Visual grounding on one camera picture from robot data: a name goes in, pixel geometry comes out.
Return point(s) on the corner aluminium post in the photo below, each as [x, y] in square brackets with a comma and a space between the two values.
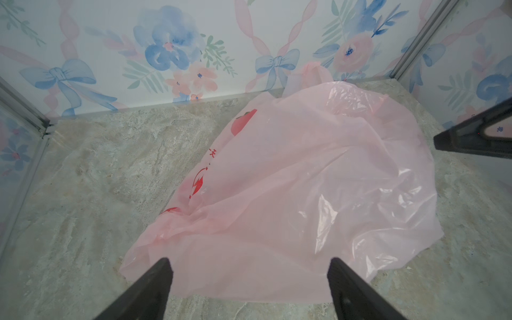
[24, 138]
[436, 20]

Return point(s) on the right corner aluminium post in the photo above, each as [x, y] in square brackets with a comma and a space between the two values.
[436, 20]

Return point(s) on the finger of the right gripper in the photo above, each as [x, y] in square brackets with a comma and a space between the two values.
[470, 136]

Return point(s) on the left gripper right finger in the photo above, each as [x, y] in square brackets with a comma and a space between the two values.
[353, 298]

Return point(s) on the left corner aluminium post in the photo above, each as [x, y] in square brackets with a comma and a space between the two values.
[24, 138]

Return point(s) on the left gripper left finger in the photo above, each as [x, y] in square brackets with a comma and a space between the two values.
[146, 298]

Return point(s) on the pink plastic bag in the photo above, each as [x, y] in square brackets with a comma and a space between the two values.
[327, 170]

